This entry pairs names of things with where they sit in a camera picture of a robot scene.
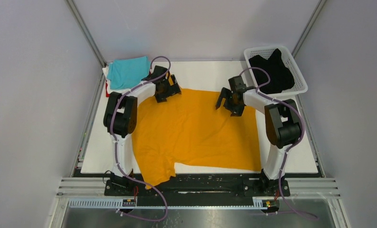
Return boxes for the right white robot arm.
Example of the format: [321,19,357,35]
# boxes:
[215,76,304,196]

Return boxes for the slotted cable duct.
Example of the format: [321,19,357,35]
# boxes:
[68,197,267,210]

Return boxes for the black t-shirt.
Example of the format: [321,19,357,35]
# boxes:
[249,48,295,94]

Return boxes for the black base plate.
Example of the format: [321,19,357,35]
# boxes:
[104,173,281,207]

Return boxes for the folded teal t-shirt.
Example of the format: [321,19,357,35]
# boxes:
[108,56,150,87]

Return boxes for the yellow t-shirt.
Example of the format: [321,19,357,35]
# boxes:
[132,89,261,186]

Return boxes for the folded red t-shirt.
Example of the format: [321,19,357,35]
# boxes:
[102,66,146,97]

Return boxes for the folded white t-shirt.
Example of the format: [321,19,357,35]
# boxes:
[102,60,150,97]

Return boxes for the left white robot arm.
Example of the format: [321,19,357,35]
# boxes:
[103,66,181,195]

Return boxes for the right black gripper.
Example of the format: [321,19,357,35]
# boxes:
[216,87,245,117]

